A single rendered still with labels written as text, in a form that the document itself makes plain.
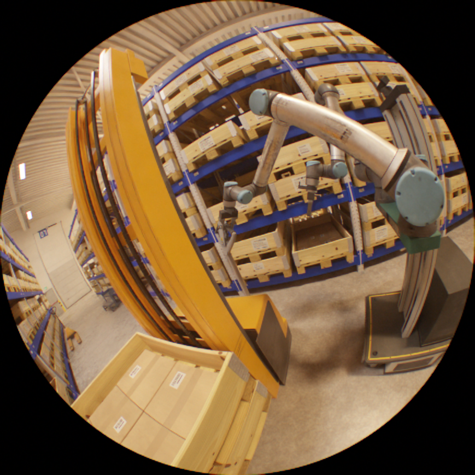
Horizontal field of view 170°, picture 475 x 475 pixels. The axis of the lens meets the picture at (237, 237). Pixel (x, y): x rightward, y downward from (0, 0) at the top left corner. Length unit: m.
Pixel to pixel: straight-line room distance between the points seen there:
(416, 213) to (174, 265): 0.70
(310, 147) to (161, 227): 1.69
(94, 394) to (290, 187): 2.49
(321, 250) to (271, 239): 0.65
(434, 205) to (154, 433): 1.18
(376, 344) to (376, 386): 0.41
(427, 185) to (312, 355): 1.58
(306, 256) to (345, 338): 1.10
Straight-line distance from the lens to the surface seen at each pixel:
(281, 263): 2.14
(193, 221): 2.30
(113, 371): 1.28
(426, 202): 0.47
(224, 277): 2.51
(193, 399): 0.82
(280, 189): 1.86
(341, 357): 1.69
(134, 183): 0.54
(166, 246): 0.52
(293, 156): 1.86
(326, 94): 1.13
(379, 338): 1.43
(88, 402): 1.34
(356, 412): 1.56
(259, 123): 1.97
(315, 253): 2.10
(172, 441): 0.83
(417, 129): 0.83
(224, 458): 0.95
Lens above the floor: 1.53
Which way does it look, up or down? 14 degrees down
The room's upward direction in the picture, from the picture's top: 23 degrees counter-clockwise
